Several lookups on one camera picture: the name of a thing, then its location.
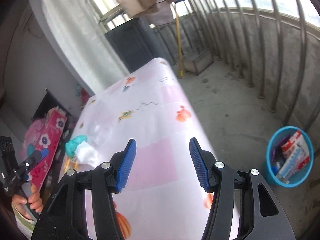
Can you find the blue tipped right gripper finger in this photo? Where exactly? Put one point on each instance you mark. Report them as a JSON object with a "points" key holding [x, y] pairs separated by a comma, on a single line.
{"points": [[44, 152]]}

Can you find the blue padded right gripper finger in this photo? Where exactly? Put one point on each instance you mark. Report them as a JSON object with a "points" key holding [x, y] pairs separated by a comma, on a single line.
{"points": [[261, 215], [64, 215]]}

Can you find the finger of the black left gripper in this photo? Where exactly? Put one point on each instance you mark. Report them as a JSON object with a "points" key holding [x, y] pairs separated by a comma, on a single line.
{"points": [[32, 160]]}

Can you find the teal plastic bag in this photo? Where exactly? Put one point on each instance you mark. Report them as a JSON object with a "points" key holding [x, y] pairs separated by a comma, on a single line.
{"points": [[71, 146]]}

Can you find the white tissue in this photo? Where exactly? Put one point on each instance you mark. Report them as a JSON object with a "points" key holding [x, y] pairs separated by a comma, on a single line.
{"points": [[87, 154]]}

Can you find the red white package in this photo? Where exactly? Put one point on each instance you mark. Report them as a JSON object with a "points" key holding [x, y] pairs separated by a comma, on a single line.
{"points": [[297, 139]]}

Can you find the yellow snack wrapper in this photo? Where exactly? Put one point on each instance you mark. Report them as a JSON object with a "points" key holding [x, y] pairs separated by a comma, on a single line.
{"points": [[70, 163]]}

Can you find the blue white medicine box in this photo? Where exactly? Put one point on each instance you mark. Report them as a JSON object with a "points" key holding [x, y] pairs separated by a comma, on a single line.
{"points": [[292, 161]]}

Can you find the blue plastic trash bin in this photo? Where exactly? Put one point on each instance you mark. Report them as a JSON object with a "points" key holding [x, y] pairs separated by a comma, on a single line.
{"points": [[275, 159]]}

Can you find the person's left hand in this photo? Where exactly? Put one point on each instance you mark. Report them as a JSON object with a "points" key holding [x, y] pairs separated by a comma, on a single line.
{"points": [[34, 201]]}

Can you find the pink floral quilt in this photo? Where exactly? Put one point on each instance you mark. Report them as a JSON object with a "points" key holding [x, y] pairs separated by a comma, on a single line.
{"points": [[44, 133]]}

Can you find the white sheer curtain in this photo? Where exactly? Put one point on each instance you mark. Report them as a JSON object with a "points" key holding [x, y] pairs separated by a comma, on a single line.
{"points": [[82, 41]]}

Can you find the metal dustpan box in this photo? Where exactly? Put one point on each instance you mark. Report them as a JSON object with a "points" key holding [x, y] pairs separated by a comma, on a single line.
{"points": [[198, 62]]}

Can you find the metal balcony railing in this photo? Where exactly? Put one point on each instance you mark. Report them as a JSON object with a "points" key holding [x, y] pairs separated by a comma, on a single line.
{"points": [[274, 44]]}

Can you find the yellow broom handle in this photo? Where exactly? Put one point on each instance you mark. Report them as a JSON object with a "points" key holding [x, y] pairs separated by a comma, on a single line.
{"points": [[178, 34]]}

